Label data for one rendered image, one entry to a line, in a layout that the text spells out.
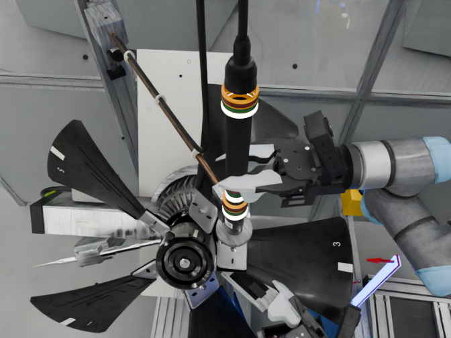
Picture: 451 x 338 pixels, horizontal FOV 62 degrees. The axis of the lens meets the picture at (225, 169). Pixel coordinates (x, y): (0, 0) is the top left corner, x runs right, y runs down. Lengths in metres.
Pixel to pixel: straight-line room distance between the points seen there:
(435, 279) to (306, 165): 0.26
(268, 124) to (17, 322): 1.81
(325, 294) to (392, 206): 0.25
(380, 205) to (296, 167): 0.20
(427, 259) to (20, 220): 2.20
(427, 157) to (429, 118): 1.00
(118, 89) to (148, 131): 0.32
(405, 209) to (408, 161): 0.10
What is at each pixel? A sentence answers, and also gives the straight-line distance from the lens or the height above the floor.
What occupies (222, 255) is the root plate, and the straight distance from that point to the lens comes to 0.81.
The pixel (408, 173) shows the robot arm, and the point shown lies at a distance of 0.62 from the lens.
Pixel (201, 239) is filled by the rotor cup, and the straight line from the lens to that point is 0.76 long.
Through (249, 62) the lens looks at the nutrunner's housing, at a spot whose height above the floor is 1.69.
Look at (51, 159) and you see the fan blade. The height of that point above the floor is 1.32.
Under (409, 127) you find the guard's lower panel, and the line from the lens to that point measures 1.64.
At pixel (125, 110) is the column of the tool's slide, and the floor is 1.01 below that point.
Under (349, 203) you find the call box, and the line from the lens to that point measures 1.09.
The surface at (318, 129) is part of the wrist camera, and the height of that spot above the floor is 1.58.
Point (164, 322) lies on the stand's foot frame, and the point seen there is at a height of 0.08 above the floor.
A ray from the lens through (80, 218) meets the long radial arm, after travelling 0.99.
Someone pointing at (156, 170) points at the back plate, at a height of 1.13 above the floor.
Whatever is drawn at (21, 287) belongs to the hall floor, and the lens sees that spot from 2.30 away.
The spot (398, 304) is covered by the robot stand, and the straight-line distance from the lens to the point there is 1.96.
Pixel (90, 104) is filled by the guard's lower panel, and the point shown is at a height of 0.88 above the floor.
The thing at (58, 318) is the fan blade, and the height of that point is 1.06.
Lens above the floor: 1.94
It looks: 55 degrees down
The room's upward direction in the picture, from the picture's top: straight up
